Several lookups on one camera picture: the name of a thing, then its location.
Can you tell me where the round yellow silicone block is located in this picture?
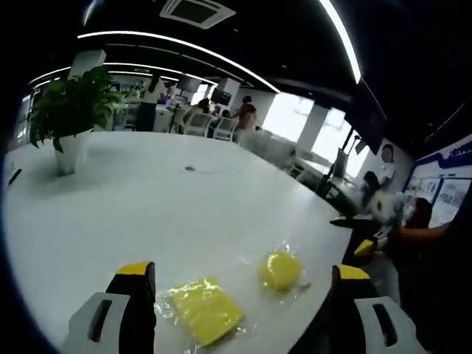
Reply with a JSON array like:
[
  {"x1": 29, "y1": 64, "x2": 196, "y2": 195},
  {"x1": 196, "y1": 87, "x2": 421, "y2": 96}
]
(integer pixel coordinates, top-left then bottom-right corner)
[{"x1": 239, "y1": 239, "x2": 313, "y2": 296}]

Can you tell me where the square yellow silicone block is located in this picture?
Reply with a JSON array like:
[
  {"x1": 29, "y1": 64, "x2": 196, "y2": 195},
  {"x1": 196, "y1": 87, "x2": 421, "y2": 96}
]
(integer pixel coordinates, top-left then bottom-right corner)
[{"x1": 153, "y1": 274, "x2": 247, "y2": 350}]

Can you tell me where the hanging monitor screen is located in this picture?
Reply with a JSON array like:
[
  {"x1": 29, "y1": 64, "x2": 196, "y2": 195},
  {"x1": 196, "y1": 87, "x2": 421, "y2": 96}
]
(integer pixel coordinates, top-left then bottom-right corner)
[
  {"x1": 177, "y1": 74, "x2": 201, "y2": 91},
  {"x1": 212, "y1": 88, "x2": 233, "y2": 105}
]

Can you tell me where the blue wall poster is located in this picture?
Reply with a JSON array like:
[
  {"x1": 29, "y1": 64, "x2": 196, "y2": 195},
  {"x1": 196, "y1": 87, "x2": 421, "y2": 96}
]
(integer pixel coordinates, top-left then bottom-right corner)
[{"x1": 404, "y1": 133, "x2": 472, "y2": 229}]

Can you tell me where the large dark hanging screen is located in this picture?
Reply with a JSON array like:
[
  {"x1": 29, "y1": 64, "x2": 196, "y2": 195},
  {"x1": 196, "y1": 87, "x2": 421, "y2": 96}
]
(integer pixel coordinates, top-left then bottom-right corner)
[{"x1": 342, "y1": 78, "x2": 389, "y2": 155}]

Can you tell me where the person's dark clothing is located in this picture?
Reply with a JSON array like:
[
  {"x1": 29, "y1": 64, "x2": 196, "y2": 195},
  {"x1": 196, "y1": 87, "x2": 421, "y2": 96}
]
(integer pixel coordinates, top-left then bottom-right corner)
[{"x1": 390, "y1": 173, "x2": 472, "y2": 354}]

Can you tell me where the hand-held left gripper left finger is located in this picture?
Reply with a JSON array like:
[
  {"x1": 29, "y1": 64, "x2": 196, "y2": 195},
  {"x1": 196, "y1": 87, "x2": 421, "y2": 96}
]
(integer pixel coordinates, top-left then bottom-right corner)
[{"x1": 60, "y1": 260, "x2": 158, "y2": 354}]

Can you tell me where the ceiling air vent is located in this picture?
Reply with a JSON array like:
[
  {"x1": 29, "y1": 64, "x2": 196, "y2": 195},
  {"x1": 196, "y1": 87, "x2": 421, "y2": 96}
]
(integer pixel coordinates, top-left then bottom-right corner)
[{"x1": 159, "y1": 0, "x2": 237, "y2": 30}]

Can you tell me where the ceiling light strip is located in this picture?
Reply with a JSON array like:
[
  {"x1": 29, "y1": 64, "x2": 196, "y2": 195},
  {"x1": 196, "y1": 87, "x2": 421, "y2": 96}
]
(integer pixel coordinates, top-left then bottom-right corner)
[
  {"x1": 318, "y1": 0, "x2": 363, "y2": 84},
  {"x1": 77, "y1": 30, "x2": 282, "y2": 94}
]

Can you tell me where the white plant pot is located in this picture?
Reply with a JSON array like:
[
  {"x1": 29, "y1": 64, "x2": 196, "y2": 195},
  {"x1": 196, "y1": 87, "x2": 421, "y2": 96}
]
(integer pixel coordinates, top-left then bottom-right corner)
[{"x1": 54, "y1": 128, "x2": 94, "y2": 176}]

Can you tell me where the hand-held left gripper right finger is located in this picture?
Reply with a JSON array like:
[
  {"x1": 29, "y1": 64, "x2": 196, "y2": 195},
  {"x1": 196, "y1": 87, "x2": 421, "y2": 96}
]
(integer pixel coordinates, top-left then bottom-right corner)
[{"x1": 327, "y1": 263, "x2": 428, "y2": 354}]

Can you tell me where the white office chair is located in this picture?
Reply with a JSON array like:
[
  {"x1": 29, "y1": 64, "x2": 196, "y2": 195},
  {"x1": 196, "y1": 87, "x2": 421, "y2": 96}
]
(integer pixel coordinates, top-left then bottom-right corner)
[
  {"x1": 213, "y1": 117, "x2": 237, "y2": 142},
  {"x1": 183, "y1": 111, "x2": 215, "y2": 138}
]

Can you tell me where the green leafy plant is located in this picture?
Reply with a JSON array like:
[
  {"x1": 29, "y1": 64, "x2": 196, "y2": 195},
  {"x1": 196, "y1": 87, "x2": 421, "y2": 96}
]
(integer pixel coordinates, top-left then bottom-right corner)
[{"x1": 28, "y1": 65, "x2": 123, "y2": 154}]

